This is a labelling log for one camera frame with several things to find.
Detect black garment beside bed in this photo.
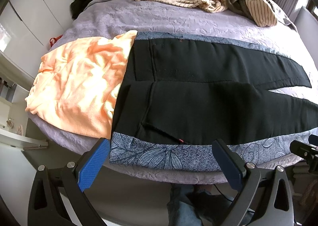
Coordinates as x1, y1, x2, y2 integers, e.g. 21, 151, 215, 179
70, 0, 93, 20

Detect lavender embossed bedspread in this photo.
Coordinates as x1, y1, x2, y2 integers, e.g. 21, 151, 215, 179
27, 0, 318, 185

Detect person's blue jeans legs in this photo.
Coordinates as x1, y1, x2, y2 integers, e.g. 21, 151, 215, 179
166, 182, 254, 226

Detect white shelf with items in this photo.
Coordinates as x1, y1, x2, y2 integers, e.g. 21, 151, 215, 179
1, 53, 48, 151

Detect orange fleece blanket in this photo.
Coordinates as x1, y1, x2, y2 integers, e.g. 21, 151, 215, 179
25, 30, 138, 138

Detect black pants with patterned trim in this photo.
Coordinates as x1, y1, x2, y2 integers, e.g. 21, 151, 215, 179
110, 32, 317, 172

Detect white wardrobe cabinets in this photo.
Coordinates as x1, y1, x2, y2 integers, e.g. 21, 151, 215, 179
1, 0, 74, 77

